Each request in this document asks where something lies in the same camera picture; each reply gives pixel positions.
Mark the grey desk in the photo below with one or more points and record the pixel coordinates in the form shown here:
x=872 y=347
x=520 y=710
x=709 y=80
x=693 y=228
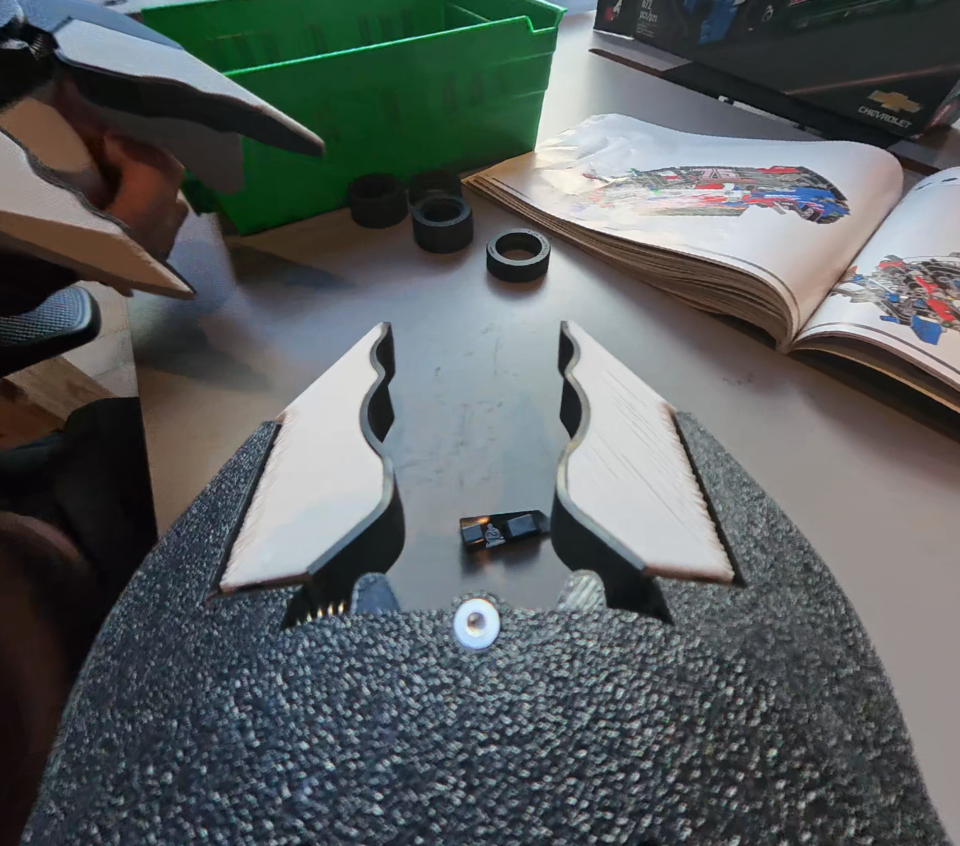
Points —
x=750 y=426

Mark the green parts bin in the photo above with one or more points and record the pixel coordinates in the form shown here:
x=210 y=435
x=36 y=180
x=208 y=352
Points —
x=375 y=96

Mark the black race car set box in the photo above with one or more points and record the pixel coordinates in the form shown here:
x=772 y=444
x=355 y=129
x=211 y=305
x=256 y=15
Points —
x=750 y=59

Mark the open instruction booklet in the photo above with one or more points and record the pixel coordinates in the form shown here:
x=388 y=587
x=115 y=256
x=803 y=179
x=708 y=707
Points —
x=712 y=246

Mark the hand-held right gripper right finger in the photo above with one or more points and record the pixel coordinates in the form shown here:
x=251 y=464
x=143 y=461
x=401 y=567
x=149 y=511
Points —
x=637 y=479

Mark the small black brick part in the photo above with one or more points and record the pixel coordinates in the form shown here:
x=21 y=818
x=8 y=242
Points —
x=495 y=531

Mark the black rubber tyre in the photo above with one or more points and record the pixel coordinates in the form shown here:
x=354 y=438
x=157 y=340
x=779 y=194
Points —
x=442 y=239
x=442 y=183
x=379 y=209
x=517 y=270

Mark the black mesh chair armrest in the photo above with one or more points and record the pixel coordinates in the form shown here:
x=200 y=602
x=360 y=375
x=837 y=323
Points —
x=45 y=329

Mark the person's left hand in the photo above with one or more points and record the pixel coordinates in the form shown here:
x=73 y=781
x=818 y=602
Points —
x=127 y=179

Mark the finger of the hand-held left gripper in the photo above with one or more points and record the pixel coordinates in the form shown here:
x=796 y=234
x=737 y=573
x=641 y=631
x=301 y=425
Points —
x=45 y=216
x=135 y=66

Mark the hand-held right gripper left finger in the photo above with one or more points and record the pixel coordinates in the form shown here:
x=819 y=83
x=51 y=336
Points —
x=315 y=479

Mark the person's brown clothed body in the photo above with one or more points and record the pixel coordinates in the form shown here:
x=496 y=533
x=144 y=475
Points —
x=45 y=636

